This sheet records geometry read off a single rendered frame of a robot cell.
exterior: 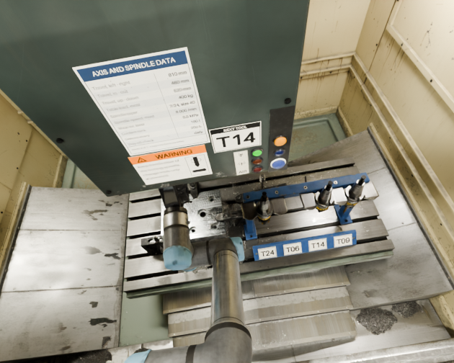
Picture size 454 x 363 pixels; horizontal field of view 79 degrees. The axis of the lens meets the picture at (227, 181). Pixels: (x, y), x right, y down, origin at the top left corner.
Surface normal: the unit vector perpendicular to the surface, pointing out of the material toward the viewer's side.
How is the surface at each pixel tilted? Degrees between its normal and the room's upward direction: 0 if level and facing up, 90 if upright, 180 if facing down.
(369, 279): 24
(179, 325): 7
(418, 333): 17
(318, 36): 90
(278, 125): 90
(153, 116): 90
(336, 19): 90
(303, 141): 0
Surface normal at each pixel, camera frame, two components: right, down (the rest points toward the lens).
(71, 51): 0.13, 0.83
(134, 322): -0.11, -0.52
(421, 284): -0.50, -0.41
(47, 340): 0.31, -0.54
